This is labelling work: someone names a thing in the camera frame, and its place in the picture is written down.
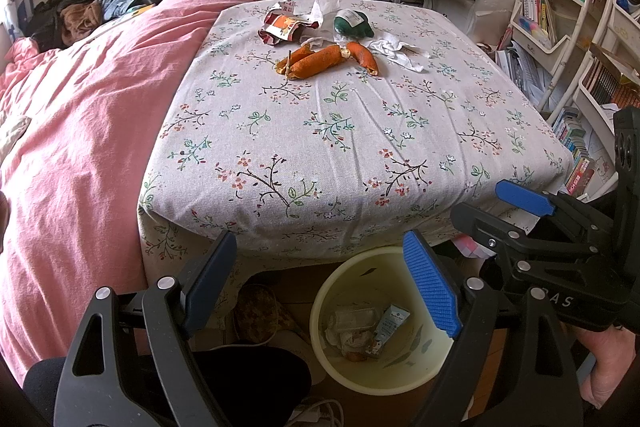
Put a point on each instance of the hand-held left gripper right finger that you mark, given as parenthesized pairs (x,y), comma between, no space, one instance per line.
(432,287)

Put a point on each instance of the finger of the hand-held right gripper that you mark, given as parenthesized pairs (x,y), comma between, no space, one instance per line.
(480,222)
(525,199)

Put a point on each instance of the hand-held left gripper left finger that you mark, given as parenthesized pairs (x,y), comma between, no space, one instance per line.
(212,277)

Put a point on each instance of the pale yellow waste bin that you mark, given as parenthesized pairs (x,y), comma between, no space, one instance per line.
(350,277)

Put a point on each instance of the small orange peel piece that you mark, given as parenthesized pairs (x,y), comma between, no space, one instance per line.
(354,355)

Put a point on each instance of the white printed paper wad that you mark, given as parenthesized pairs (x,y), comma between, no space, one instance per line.
(340,338)

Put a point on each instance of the large white tissue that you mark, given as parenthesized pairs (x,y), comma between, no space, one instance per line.
(400,52)

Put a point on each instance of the green pouch with white label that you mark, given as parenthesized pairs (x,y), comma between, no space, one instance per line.
(350,27)

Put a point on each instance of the small white tissue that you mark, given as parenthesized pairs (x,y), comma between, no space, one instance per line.
(320,42)

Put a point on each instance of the red snack wrapper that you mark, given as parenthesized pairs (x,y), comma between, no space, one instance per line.
(285,26)

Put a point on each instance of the person's right hand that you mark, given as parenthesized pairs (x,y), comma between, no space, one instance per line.
(620,367)

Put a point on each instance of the pink paper sheet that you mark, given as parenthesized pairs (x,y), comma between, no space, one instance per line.
(472,251)

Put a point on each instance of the brown patterned slipper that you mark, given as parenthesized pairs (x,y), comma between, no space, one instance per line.
(257,312)

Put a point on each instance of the person's black trouser leg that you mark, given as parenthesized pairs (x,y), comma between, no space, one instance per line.
(250,372)

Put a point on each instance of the row of dark brown books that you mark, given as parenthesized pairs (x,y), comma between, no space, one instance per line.
(610,82)

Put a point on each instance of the floral tablecloth table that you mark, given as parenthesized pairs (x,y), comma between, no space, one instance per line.
(350,147)

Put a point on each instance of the pink duvet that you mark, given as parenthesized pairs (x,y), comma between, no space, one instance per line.
(100,132)

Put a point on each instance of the white plastic bag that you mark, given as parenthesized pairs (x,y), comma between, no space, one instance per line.
(495,12)

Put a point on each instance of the row of colourful thin books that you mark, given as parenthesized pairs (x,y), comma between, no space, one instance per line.
(537,7)

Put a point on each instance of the white padded jacket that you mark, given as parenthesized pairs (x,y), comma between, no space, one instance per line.
(12,142)

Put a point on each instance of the yellow white book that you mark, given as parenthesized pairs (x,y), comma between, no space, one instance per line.
(140,10)

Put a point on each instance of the brown garment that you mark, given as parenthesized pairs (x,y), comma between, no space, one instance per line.
(80,22)

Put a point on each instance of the blue castle shaped decoration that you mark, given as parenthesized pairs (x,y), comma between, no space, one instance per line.
(17,12)

